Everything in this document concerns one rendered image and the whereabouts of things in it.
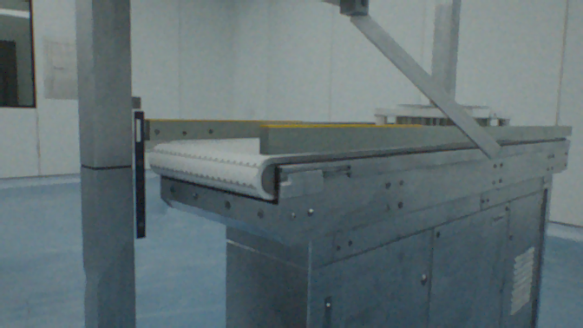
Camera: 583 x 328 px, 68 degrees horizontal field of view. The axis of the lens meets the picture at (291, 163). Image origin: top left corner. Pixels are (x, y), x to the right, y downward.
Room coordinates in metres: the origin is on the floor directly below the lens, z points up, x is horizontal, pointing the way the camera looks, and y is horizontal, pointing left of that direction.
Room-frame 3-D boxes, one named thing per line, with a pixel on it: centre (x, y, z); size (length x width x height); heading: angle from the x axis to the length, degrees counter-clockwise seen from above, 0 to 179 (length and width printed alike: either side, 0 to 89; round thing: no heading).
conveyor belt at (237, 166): (1.05, -0.35, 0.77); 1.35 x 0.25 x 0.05; 135
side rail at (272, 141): (0.95, -0.43, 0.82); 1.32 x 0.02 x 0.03; 135
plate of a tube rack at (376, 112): (1.08, -0.37, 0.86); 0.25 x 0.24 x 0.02; 45
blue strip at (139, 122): (0.67, 0.23, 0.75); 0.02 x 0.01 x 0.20; 135
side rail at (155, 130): (1.14, -0.24, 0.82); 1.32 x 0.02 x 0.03; 135
